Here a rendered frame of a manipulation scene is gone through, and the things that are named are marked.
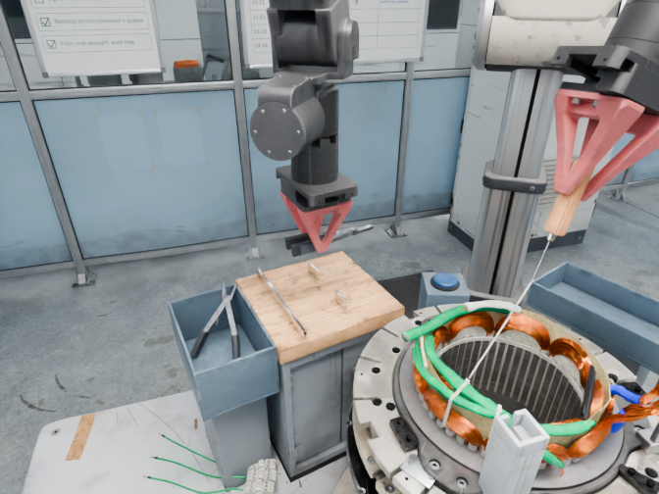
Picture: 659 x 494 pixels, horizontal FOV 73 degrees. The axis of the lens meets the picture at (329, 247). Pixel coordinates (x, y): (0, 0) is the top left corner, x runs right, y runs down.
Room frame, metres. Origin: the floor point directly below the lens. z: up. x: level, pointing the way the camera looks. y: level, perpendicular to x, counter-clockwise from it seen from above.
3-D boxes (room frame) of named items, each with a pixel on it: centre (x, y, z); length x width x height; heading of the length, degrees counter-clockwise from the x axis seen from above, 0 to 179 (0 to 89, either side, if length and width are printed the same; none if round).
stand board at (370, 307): (0.56, 0.02, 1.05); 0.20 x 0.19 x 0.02; 118
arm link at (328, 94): (0.51, 0.02, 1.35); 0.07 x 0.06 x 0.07; 160
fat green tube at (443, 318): (0.39, -0.14, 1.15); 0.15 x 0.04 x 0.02; 109
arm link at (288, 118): (0.47, 0.03, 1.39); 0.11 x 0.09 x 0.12; 160
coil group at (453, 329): (0.41, -0.17, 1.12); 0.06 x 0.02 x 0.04; 109
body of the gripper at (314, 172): (0.51, 0.02, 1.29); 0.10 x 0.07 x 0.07; 29
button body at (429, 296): (0.64, -0.20, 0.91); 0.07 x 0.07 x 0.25; 87
